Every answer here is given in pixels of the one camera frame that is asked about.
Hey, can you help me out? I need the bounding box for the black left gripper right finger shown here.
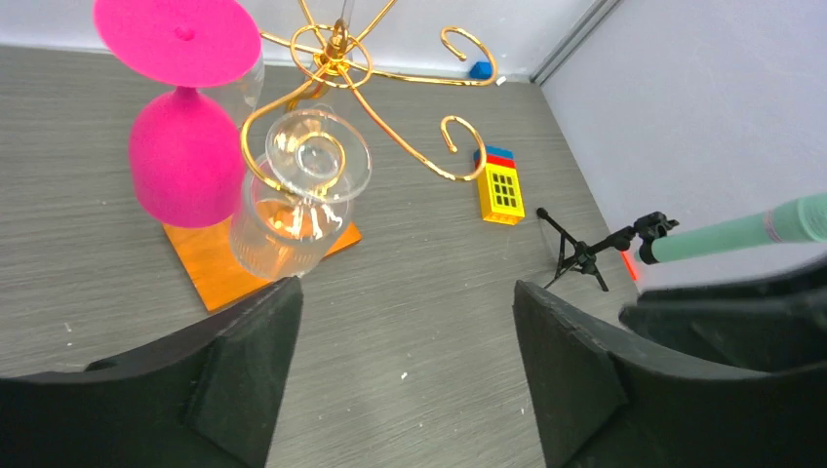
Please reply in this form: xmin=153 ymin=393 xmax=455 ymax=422
xmin=513 ymin=281 xmax=826 ymax=467

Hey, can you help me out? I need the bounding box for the blue small block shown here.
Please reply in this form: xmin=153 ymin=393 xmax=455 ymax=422
xmin=468 ymin=61 xmax=494 ymax=81

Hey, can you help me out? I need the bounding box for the gold wire glass rack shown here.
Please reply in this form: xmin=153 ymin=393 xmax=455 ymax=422
xmin=240 ymin=0 xmax=500 ymax=202

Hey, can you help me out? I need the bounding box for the orange wooden rack base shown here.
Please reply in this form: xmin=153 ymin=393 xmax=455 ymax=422
xmin=161 ymin=219 xmax=363 ymax=314

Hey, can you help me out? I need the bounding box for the clear back left glass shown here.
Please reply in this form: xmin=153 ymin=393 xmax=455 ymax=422
xmin=201 ymin=55 xmax=266 ymax=127

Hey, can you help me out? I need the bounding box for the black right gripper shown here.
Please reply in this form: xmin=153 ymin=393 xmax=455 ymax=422
xmin=619 ymin=257 xmax=826 ymax=372

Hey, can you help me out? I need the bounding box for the black mini tripod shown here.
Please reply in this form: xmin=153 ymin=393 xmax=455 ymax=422
xmin=535 ymin=208 xmax=680 ymax=293

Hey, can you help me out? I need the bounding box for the pink plastic wine glass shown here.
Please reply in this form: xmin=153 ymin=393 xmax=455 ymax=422
xmin=93 ymin=0 xmax=261 ymax=228

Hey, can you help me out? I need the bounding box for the mint green microphone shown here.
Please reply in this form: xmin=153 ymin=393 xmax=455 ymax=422
xmin=635 ymin=193 xmax=826 ymax=265

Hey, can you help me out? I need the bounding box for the clear ribbed wine glass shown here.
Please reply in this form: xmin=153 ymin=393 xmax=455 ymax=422
xmin=229 ymin=104 xmax=373 ymax=281

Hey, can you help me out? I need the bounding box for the yellow toy brick building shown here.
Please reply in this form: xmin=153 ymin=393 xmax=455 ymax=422
xmin=477 ymin=145 xmax=525 ymax=225

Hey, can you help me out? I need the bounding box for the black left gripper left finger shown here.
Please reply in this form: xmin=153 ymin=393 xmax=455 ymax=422
xmin=1 ymin=277 xmax=303 ymax=467

